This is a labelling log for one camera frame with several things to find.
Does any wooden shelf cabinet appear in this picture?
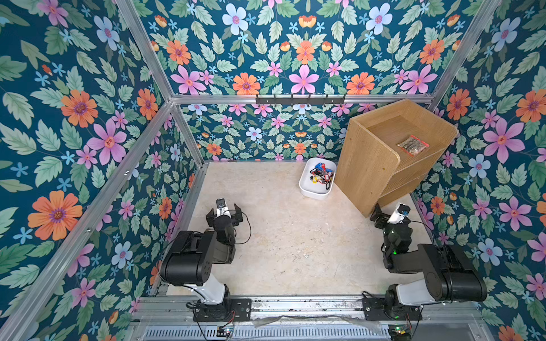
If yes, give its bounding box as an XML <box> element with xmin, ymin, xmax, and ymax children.
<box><xmin>335</xmin><ymin>99</ymin><xmax>458</xmax><ymax>217</ymax></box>

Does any white storage tray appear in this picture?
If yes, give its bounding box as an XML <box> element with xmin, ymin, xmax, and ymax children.
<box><xmin>299</xmin><ymin>158</ymin><xmax>337</xmax><ymax>200</ymax></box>

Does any pile of colourful key tags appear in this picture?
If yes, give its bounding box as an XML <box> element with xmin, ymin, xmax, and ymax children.
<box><xmin>309</xmin><ymin>163</ymin><xmax>334</xmax><ymax>190</ymax></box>

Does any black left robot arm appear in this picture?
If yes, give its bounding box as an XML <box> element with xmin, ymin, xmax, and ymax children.
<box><xmin>159</xmin><ymin>199</ymin><xmax>250</xmax><ymax>306</ymax></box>

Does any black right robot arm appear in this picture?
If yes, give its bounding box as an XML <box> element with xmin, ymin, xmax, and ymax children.
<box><xmin>370</xmin><ymin>204</ymin><xmax>488</xmax><ymax>306</ymax></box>

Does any clear bag of small parts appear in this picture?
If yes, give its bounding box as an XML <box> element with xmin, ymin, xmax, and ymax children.
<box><xmin>397</xmin><ymin>135</ymin><xmax>429</xmax><ymax>157</ymax></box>

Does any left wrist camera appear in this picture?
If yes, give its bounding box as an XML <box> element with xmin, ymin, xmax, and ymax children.
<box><xmin>216</xmin><ymin>198</ymin><xmax>229</xmax><ymax>217</ymax></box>

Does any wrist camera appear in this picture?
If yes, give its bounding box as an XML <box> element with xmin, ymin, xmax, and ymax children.
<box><xmin>216</xmin><ymin>198</ymin><xmax>229</xmax><ymax>217</ymax></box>
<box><xmin>388</xmin><ymin>203</ymin><xmax>411</xmax><ymax>224</ymax></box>

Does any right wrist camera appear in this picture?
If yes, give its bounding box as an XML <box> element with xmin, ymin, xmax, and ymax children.
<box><xmin>388</xmin><ymin>203</ymin><xmax>411</xmax><ymax>224</ymax></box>

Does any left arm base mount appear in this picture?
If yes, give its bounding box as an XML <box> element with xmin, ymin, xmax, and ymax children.
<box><xmin>192</xmin><ymin>298</ymin><xmax>253</xmax><ymax>323</ymax></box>

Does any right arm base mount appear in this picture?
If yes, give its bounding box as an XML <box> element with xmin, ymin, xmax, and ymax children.
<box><xmin>361</xmin><ymin>291</ymin><xmax>422</xmax><ymax>322</ymax></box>

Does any black wall hook rail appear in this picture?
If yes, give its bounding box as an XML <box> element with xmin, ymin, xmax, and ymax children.
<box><xmin>255</xmin><ymin>95</ymin><xmax>346</xmax><ymax>106</ymax></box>

